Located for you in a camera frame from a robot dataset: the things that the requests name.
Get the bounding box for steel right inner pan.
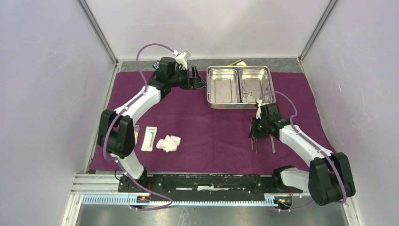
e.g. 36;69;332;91
239;66;276;105

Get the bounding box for steel needle holder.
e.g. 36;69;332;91
248;123;254;150

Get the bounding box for steel pan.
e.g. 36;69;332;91
239;66;276;105
207;68;239;104

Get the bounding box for aluminium front frame rail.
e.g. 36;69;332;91
71;174;315;210

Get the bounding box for metal mesh instrument tray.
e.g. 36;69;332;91
206;65;277;110

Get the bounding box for purple cloth wrap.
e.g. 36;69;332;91
107;72;334;175

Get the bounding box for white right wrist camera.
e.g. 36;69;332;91
255;98;263;120

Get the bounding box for aluminium corner frame rail right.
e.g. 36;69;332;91
297;0;339;64

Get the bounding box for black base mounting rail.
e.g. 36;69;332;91
118;174;301;202

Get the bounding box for aluminium corner frame rail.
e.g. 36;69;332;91
77;0;118;65
297;0;339;64

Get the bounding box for suture packet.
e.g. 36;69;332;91
141;127;157;152

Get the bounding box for steel surgical scissors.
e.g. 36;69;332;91
241;81;253;98

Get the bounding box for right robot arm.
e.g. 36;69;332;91
248;100;356;206

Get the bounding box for black blue toy car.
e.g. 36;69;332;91
152;61;160;70

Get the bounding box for steel left inner pan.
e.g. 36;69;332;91
207;68;239;104

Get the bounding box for white gauze wad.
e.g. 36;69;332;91
156;135;181;153

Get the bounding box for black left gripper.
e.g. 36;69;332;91
168;65;207;90

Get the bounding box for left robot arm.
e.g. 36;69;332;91
97;57;207;192

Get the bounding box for steel forceps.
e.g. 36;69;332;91
270;136;276;153

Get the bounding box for aluminium corner frame rail left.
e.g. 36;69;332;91
77;0;118;65

